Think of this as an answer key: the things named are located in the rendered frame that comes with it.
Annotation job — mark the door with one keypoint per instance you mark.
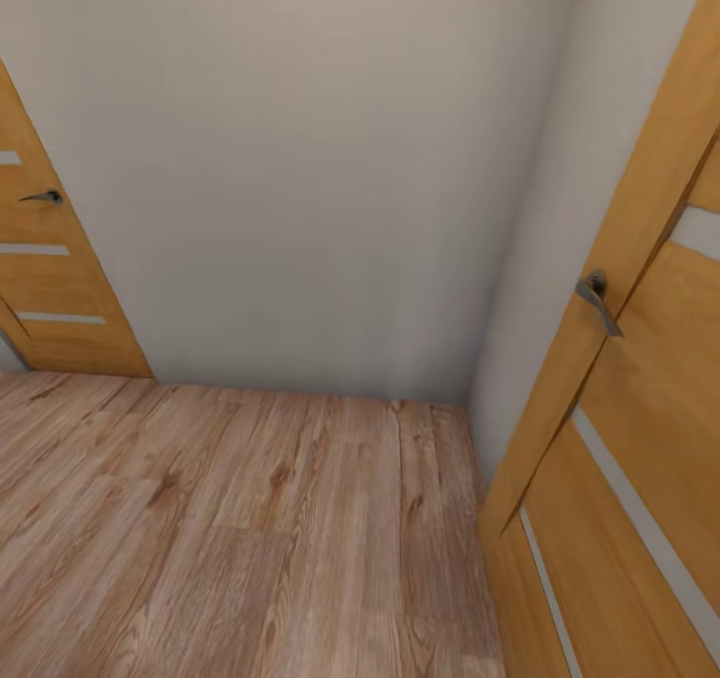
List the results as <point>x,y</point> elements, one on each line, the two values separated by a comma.
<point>56,304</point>
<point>601,530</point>

